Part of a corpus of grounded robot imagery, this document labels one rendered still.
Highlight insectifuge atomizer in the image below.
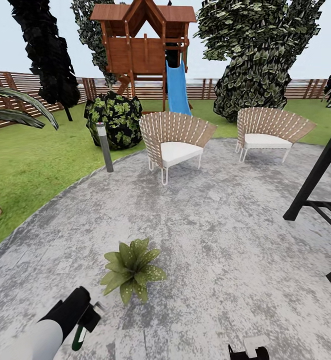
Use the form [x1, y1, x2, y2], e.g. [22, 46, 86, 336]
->
[71, 325, 87, 351]

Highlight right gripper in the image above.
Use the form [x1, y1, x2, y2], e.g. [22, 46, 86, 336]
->
[228, 345, 269, 360]

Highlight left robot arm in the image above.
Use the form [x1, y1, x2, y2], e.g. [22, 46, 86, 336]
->
[0, 286, 112, 360]

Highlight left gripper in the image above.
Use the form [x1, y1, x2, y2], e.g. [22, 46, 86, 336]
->
[78, 306, 101, 332]

